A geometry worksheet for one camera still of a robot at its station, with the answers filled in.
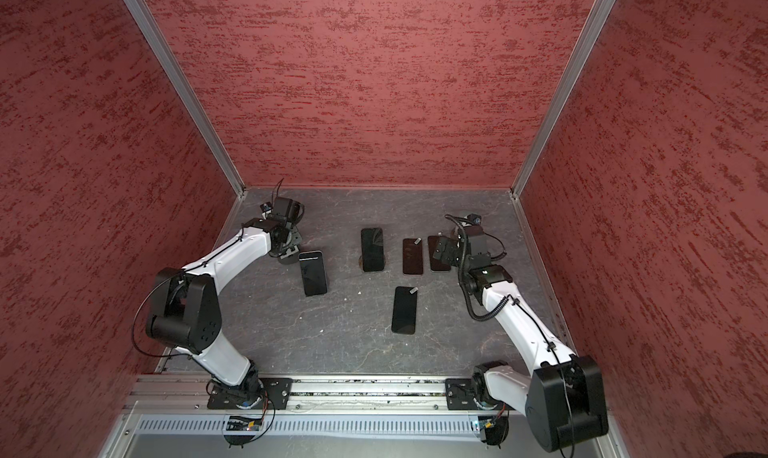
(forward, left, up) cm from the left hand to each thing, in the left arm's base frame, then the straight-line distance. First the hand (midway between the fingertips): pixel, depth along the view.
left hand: (287, 243), depth 92 cm
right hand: (-5, -50, +5) cm, 51 cm away
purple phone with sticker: (+2, -40, -9) cm, 42 cm away
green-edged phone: (-4, -7, -11) cm, 14 cm away
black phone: (+1, -27, -1) cm, 27 cm away
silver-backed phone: (-17, -38, -11) cm, 43 cm away
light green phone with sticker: (-11, -45, +8) cm, 47 cm away
